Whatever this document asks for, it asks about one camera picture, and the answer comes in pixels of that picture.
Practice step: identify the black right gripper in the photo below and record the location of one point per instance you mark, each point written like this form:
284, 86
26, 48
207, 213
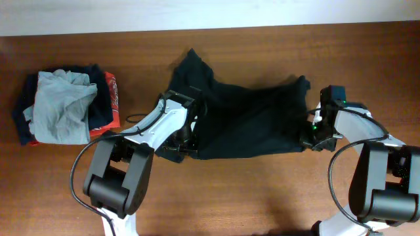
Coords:
329, 143

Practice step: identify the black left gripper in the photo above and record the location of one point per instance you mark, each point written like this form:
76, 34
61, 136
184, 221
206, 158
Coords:
185, 150

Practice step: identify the dark green t-shirt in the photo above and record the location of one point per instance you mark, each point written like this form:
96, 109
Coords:
243, 122

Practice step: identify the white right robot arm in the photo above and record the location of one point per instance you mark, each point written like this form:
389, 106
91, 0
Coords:
384, 191

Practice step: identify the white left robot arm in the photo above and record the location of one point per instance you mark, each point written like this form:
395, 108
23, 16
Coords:
119, 173

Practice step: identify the red printed folded garment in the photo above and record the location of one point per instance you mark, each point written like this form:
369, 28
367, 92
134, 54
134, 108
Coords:
69, 107

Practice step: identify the navy folded garment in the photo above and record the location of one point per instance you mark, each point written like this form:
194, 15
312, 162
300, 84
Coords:
103, 112

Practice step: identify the grey folded t-shirt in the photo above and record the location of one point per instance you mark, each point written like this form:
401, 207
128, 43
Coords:
59, 114

